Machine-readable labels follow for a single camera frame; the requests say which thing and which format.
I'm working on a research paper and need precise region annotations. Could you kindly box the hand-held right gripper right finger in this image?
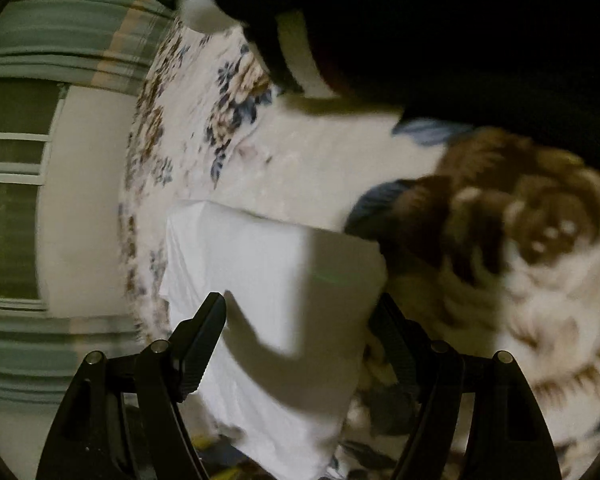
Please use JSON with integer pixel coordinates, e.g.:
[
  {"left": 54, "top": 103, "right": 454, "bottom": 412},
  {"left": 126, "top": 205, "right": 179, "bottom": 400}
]
[{"left": 369, "top": 293, "right": 564, "bottom": 480}]

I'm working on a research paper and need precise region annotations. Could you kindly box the floral blanket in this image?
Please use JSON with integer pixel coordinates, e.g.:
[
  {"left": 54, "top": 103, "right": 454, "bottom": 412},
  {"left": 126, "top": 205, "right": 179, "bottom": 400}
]
[{"left": 117, "top": 19, "right": 600, "bottom": 480}]

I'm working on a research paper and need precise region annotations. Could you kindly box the black garment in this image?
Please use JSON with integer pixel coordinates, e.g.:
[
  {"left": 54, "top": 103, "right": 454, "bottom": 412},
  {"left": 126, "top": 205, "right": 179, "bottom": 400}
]
[{"left": 147, "top": 0, "right": 600, "bottom": 177}]

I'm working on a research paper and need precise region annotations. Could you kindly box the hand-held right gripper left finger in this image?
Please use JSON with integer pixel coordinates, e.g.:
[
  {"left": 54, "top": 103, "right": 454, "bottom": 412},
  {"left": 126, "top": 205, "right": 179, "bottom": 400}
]
[{"left": 35, "top": 292, "right": 228, "bottom": 480}]

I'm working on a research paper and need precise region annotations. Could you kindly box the white shirt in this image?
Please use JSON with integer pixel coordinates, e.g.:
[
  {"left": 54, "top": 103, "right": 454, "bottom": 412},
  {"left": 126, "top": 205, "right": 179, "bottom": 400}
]
[{"left": 159, "top": 199, "right": 389, "bottom": 480}]

